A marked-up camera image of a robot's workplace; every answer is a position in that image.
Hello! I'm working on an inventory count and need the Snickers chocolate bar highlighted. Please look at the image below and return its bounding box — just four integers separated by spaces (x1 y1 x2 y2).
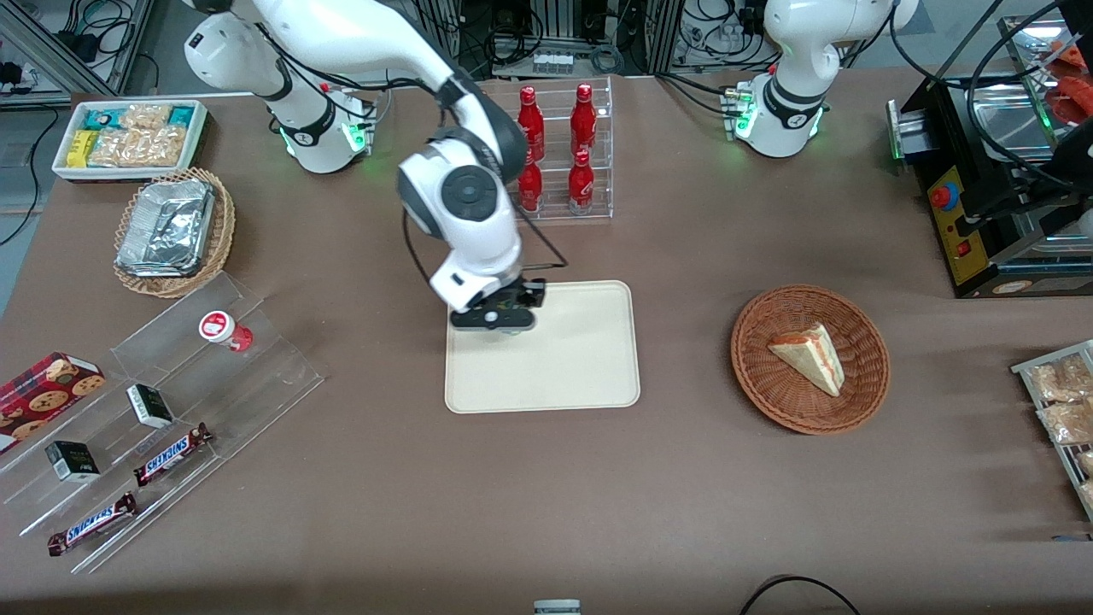
133 423 214 488
47 493 138 557

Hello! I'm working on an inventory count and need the red plaid cookie box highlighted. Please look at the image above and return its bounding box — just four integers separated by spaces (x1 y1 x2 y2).
0 352 106 454

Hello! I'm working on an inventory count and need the cream plastic tray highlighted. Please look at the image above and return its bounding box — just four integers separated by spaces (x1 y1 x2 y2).
445 280 641 415

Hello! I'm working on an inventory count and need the small black carton box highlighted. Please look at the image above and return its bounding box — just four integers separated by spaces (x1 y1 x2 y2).
126 384 175 429
44 441 102 483

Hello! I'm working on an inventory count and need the red cola bottle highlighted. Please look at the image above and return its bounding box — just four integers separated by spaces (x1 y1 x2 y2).
517 85 546 159
570 83 598 155
517 158 545 213
568 150 595 215

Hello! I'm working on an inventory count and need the black sandwich toaster machine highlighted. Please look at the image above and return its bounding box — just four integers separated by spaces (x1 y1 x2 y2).
886 0 1093 300

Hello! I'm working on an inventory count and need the aluminium foil tray stack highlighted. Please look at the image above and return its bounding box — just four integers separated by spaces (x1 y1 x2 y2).
115 179 216 278

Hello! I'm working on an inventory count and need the tray of packaged snacks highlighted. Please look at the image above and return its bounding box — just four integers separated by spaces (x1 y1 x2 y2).
1011 340 1093 524

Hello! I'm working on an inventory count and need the clear acrylic bottle rack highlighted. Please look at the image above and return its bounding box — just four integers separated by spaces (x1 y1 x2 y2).
478 77 614 221

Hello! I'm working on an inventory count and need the brown wicker basket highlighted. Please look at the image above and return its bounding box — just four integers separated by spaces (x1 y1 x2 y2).
730 284 891 436

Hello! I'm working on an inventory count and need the light wicker basket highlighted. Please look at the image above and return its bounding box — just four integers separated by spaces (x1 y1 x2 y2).
113 167 237 299

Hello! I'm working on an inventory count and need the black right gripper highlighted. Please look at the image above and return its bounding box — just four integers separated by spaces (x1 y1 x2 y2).
451 295 538 332

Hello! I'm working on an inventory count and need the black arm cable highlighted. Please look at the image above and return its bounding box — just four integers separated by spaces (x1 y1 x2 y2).
403 209 570 293

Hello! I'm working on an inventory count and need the clear acrylic stepped shelf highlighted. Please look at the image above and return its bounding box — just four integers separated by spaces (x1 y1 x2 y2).
0 272 325 575

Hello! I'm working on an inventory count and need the clear bag of crackers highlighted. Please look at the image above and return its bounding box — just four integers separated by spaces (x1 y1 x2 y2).
1037 400 1093 445
1029 353 1093 404

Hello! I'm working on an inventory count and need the triangular sandwich wedge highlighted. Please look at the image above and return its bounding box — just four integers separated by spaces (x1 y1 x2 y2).
767 322 846 398

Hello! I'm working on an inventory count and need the clear rice cracker pack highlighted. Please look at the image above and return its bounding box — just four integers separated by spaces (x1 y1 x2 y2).
88 126 190 168
120 103 173 132

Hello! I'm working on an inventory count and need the red white yogurt cup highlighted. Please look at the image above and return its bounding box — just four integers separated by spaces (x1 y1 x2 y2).
199 310 254 353

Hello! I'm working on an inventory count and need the black table edge cable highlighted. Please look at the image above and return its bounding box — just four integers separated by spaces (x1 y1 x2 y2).
739 575 863 615

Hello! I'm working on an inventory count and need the white plastic snack bin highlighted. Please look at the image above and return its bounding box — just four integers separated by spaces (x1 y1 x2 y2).
51 99 209 184

